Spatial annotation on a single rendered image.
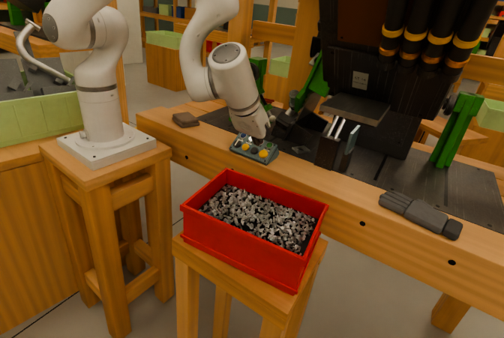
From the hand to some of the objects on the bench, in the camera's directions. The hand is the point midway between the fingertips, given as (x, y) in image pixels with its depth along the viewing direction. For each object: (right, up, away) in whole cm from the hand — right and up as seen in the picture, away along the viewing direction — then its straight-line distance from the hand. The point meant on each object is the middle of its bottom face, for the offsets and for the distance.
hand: (257, 138), depth 85 cm
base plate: (+31, -3, +30) cm, 43 cm away
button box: (-1, -8, +16) cm, 18 cm away
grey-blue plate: (+30, -9, +12) cm, 34 cm away
